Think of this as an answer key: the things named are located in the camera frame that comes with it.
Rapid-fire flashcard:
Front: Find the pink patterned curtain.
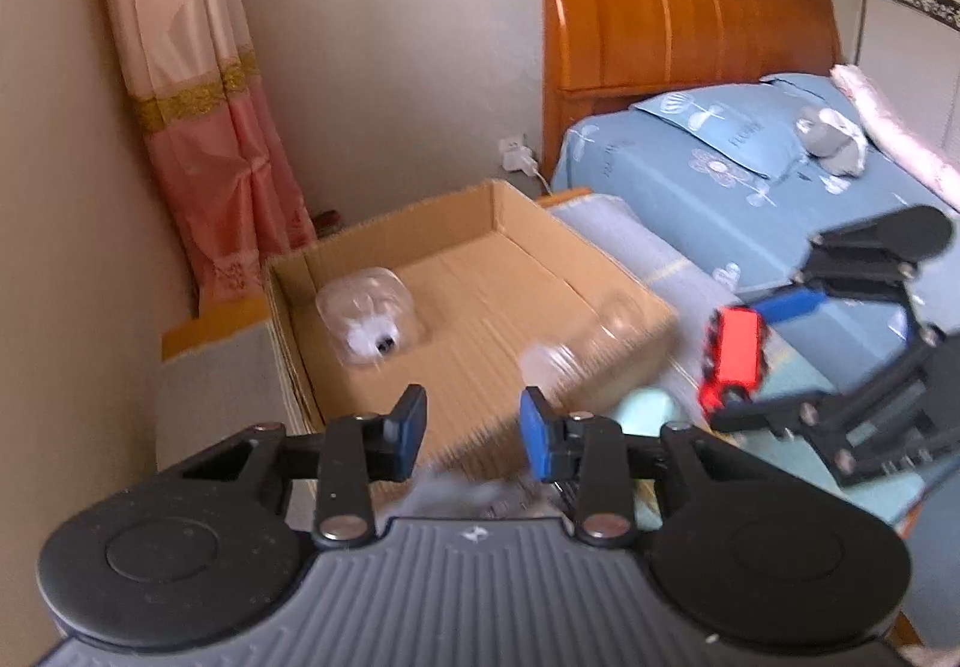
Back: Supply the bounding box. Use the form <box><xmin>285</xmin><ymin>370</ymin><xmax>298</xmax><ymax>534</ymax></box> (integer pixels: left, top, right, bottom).
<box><xmin>96</xmin><ymin>0</ymin><xmax>320</xmax><ymax>319</ymax></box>

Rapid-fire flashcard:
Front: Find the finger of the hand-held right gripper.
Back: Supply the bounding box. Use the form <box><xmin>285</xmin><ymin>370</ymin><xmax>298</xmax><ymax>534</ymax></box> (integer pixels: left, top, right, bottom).
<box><xmin>709</xmin><ymin>343</ymin><xmax>928</xmax><ymax>447</ymax></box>
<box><xmin>754</xmin><ymin>224</ymin><xmax>912</xmax><ymax>328</ymax></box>

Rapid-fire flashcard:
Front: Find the light green round lid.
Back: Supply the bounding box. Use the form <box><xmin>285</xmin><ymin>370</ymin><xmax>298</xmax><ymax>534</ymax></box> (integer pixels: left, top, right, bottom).
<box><xmin>615</xmin><ymin>388</ymin><xmax>687</xmax><ymax>447</ymax></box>

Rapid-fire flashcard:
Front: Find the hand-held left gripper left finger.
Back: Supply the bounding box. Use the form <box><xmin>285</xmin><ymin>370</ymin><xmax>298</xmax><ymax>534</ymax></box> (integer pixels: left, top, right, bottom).
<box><xmin>176</xmin><ymin>383</ymin><xmax>428</xmax><ymax>549</ymax></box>

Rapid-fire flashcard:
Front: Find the blue flowered bedsheet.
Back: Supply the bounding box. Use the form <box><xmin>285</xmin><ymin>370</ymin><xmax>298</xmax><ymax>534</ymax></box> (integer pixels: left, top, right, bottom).
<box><xmin>551</xmin><ymin>70</ymin><xmax>960</xmax><ymax>488</ymax></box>

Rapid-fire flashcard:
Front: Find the brown cardboard box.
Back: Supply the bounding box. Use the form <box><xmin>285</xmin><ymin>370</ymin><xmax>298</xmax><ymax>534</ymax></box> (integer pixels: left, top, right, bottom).
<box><xmin>264</xmin><ymin>179</ymin><xmax>682</xmax><ymax>484</ymax></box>

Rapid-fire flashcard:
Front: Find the orange wooden bed headboard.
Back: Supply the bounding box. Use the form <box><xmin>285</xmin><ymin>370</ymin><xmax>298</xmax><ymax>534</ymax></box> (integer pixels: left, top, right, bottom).
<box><xmin>520</xmin><ymin>0</ymin><xmax>845</xmax><ymax>188</ymax></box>

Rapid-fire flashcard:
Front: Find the white wall socket with charger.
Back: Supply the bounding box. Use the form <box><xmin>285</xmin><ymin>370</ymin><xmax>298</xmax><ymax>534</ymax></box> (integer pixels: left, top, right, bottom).
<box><xmin>499</xmin><ymin>134</ymin><xmax>552</xmax><ymax>195</ymax></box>

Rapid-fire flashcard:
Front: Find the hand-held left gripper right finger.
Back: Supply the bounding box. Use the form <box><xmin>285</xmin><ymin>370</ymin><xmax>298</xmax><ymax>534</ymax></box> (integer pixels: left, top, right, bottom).
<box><xmin>520</xmin><ymin>388</ymin><xmax>713</xmax><ymax>549</ymax></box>

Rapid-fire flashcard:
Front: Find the red toy car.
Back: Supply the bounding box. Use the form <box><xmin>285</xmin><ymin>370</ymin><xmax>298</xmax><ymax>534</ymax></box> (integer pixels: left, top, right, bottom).
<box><xmin>696</xmin><ymin>305</ymin><xmax>773</xmax><ymax>411</ymax></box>

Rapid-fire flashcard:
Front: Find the clear plastic cup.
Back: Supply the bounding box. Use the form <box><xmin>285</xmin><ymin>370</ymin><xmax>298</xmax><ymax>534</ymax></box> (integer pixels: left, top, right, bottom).
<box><xmin>521</xmin><ymin>295</ymin><xmax>646</xmax><ymax>405</ymax></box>

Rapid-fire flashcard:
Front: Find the grey toy animal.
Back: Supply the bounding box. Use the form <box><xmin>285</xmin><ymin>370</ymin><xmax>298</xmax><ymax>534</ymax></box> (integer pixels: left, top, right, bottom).
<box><xmin>793</xmin><ymin>104</ymin><xmax>869</xmax><ymax>179</ymax></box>

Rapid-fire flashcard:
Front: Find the pink fluffy cloth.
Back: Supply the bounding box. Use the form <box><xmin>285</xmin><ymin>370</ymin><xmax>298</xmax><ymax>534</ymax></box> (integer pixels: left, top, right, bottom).
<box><xmin>829</xmin><ymin>62</ymin><xmax>960</xmax><ymax>214</ymax></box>

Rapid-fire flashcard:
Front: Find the blue flowered pillow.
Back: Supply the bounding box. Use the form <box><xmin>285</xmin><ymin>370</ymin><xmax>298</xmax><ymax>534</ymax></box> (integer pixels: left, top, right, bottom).
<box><xmin>628</xmin><ymin>73</ymin><xmax>852</xmax><ymax>188</ymax></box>

